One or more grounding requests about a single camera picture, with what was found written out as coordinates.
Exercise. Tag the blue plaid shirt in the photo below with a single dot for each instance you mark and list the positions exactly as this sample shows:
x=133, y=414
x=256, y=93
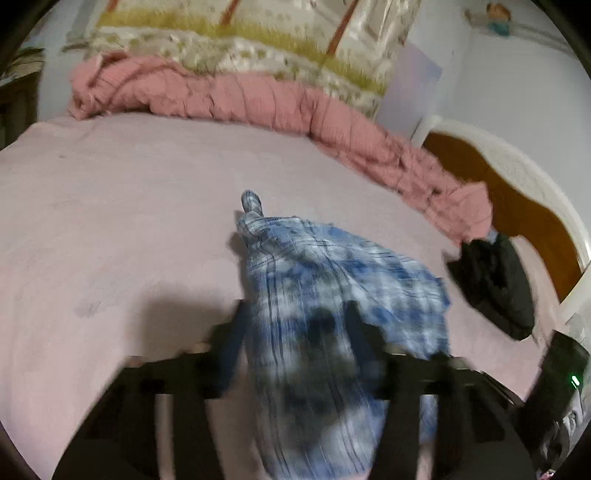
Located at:
x=314, y=286

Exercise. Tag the pink quilt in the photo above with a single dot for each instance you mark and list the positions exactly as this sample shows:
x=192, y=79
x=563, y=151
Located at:
x=231, y=99

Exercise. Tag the brown wooden desk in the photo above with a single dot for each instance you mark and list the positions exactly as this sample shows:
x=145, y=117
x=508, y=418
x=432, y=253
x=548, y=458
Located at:
x=18, y=106

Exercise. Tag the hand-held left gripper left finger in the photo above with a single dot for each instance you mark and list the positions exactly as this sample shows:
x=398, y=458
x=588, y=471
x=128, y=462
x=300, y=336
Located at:
x=231, y=350

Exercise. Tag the white wall pipe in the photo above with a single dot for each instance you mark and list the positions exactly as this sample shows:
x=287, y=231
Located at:
x=535, y=34

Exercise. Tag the pale purple board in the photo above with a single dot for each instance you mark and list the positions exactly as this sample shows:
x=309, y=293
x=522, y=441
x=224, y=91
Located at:
x=411, y=92

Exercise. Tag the white and brown headboard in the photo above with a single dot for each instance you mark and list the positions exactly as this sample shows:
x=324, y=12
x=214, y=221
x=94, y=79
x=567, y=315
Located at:
x=508, y=194

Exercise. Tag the black jacket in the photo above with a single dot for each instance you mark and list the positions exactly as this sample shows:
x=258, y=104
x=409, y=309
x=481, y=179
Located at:
x=498, y=286

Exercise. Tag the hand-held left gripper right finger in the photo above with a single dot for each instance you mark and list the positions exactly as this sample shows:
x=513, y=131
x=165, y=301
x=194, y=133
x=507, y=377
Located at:
x=364, y=341

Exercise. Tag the tree print curtain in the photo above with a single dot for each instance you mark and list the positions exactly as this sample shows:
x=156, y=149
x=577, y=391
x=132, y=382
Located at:
x=277, y=46

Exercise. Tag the pink pillow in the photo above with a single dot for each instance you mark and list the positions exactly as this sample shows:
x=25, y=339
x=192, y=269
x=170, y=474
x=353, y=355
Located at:
x=542, y=270

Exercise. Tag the small doll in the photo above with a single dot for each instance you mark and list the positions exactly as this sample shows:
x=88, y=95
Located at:
x=498, y=16

